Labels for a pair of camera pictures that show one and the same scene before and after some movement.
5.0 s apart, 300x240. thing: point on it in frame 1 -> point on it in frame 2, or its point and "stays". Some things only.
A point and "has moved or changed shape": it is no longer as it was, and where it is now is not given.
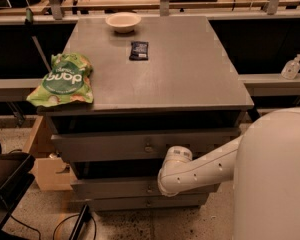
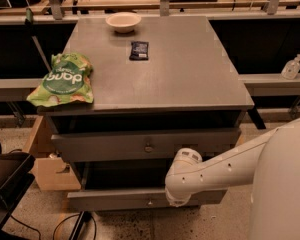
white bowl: (123, 22) stays
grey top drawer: (135, 145) stays
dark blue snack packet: (140, 51) stays
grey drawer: (93, 189) has moved or changed shape
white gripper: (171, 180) -> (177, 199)
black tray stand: (11, 176) stays
